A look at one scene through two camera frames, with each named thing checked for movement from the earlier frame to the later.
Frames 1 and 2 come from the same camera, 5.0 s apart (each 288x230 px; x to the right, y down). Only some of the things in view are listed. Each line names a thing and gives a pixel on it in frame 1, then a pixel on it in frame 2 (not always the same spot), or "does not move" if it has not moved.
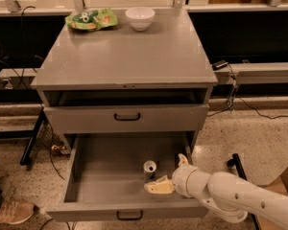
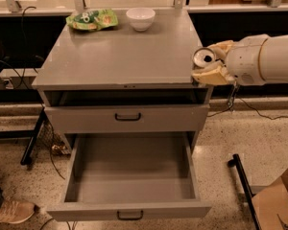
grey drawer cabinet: [118, 80] does not move
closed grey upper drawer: [127, 119] does not move
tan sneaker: [12, 212] does not move
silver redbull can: [149, 168] to [204, 57]
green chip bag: [92, 19] does not move
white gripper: [182, 180] to [245, 62]
